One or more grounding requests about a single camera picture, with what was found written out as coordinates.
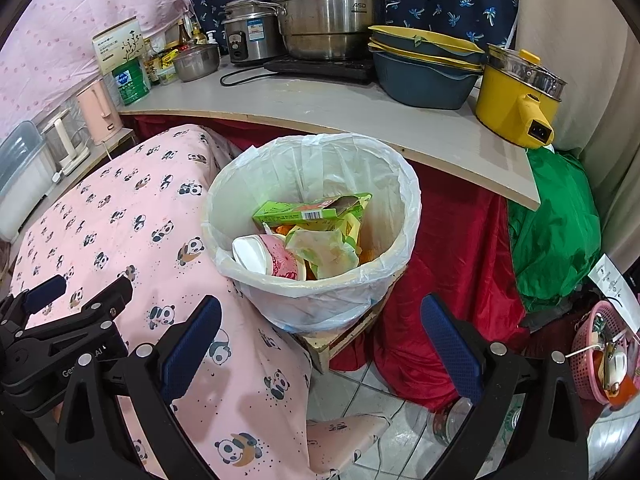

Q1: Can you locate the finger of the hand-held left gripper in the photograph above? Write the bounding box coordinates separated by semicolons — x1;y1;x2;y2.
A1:
0;275;68;332
20;275;135;350

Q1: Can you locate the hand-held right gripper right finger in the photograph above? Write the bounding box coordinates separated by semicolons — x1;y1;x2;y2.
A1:
420;294;591;480

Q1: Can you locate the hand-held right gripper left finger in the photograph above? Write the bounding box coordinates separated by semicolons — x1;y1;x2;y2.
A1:
55;295;223;480

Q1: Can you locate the pink paper cup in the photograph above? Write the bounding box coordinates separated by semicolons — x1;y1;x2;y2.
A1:
232;234;307;281

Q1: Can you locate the white lined trash bin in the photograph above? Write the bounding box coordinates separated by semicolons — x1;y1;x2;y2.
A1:
202;132;421;335

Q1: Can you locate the orange and yellow snack wrapper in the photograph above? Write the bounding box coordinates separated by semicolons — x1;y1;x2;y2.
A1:
285;225;376;281

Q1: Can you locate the green carton box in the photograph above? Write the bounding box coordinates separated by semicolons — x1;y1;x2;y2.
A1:
252;192;373;229

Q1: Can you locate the clear plastic bottle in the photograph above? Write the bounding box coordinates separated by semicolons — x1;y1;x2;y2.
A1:
432;399;473;447

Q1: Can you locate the red satin cloth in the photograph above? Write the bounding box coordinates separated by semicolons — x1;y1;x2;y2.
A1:
120;112;531;413

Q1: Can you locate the wooden stool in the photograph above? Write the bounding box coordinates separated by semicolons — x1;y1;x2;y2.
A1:
295;270;401;373

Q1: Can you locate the white plastic lidded container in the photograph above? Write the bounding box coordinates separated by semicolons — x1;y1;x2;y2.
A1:
0;121;56;241

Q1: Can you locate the pink plastic basket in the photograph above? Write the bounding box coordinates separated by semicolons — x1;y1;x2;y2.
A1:
572;302;640;405

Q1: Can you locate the white paper tag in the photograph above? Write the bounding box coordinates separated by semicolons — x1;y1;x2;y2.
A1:
587;254;637;307

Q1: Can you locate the pink electric kettle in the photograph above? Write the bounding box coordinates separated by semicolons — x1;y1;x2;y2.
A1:
76;80;122;147

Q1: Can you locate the green tin can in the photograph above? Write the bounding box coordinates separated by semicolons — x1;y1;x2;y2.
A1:
111;57;152;107

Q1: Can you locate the small steel pot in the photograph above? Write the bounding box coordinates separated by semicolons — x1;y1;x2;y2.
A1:
172;44;221;83

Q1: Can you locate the white printed box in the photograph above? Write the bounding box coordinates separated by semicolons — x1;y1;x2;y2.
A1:
91;16;146;76

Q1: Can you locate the yellow electric pot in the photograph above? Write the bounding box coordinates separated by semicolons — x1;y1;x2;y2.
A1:
475;44;568;150

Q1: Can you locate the pink dotted curtain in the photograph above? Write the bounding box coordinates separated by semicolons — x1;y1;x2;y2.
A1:
0;0;193;126

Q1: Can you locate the steel rice cooker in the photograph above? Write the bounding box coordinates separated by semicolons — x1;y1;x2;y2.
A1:
220;0;286;67

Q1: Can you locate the black induction cooktop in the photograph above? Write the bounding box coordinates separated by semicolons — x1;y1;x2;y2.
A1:
262;55;378;85

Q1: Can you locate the navy palm print cloth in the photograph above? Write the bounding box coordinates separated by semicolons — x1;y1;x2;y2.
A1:
187;0;521;53

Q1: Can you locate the beige curtain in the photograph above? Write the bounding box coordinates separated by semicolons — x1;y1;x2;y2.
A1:
515;0;640;271

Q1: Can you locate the large steel steamer pot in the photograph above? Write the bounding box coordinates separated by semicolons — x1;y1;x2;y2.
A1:
270;0;396;61

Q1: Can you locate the glass kettle white handle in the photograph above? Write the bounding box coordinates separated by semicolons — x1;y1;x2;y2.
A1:
41;108;91;176

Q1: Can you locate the black power cable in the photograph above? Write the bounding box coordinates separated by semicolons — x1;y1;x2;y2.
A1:
220;66;273;88

